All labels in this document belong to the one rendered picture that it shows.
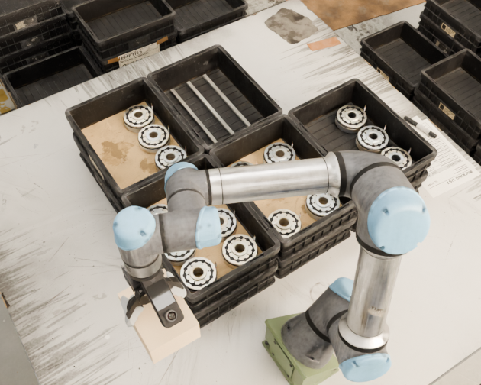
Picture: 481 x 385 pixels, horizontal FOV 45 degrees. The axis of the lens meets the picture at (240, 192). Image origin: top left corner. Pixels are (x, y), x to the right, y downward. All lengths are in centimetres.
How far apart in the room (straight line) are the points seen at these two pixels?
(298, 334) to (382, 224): 54
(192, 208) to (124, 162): 87
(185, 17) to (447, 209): 173
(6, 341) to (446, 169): 185
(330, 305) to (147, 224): 61
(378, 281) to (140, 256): 49
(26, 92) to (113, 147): 116
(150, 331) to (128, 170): 73
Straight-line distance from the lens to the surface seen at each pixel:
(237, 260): 168
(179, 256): 169
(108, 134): 203
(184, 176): 118
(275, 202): 182
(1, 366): 264
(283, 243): 163
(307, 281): 184
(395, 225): 113
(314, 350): 157
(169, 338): 131
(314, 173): 121
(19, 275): 195
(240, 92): 212
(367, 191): 116
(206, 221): 107
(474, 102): 293
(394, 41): 330
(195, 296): 155
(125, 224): 106
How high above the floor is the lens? 233
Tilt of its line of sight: 55 degrees down
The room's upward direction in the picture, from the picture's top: 1 degrees clockwise
